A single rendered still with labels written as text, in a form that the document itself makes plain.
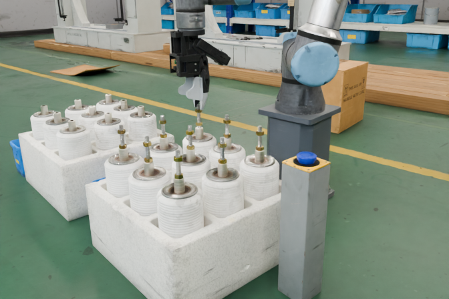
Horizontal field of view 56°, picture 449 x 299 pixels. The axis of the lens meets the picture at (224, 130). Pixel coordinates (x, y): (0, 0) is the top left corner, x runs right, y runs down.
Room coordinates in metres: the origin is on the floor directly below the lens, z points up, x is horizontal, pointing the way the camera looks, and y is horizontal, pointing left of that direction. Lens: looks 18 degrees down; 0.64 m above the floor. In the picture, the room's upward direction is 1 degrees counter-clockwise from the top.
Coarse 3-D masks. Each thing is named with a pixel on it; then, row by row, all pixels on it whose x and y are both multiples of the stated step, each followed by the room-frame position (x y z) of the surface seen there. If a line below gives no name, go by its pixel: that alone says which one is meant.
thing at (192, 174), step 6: (174, 162) 0.95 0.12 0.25; (174, 168) 0.93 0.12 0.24; (186, 168) 0.91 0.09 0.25; (192, 168) 0.91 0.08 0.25; (198, 168) 0.92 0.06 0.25; (204, 168) 0.92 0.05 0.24; (210, 168) 0.95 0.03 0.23; (186, 174) 0.91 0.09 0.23; (192, 174) 0.91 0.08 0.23; (198, 174) 0.91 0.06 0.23; (186, 180) 0.91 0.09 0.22; (192, 180) 0.91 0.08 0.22; (198, 180) 0.91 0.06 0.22; (198, 186) 0.91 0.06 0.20
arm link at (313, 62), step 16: (320, 0) 1.08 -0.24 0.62; (336, 0) 1.07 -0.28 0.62; (320, 16) 1.08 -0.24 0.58; (336, 16) 1.07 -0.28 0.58; (304, 32) 1.08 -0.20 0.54; (320, 32) 1.06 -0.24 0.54; (336, 32) 1.08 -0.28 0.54; (304, 48) 1.05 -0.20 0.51; (320, 48) 1.04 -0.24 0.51; (336, 48) 1.07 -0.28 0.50; (288, 64) 1.14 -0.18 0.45; (304, 64) 1.05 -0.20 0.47; (320, 64) 1.05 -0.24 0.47; (336, 64) 1.05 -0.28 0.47; (304, 80) 1.05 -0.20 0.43; (320, 80) 1.05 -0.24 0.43
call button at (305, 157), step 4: (300, 152) 0.80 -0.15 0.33; (304, 152) 0.80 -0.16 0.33; (308, 152) 0.80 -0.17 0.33; (300, 156) 0.78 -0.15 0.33; (304, 156) 0.78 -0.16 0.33; (308, 156) 0.78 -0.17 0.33; (312, 156) 0.78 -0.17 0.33; (316, 156) 0.78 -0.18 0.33; (300, 160) 0.77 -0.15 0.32; (304, 160) 0.77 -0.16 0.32; (308, 160) 0.77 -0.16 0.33; (312, 160) 0.77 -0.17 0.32; (308, 164) 0.77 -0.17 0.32
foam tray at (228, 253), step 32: (96, 192) 0.93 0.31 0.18; (96, 224) 0.94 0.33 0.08; (128, 224) 0.81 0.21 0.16; (224, 224) 0.77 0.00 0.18; (256, 224) 0.83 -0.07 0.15; (128, 256) 0.82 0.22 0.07; (160, 256) 0.71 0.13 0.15; (192, 256) 0.71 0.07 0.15; (224, 256) 0.77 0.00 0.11; (256, 256) 0.83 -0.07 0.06; (160, 288) 0.72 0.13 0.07; (192, 288) 0.71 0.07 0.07; (224, 288) 0.77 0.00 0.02
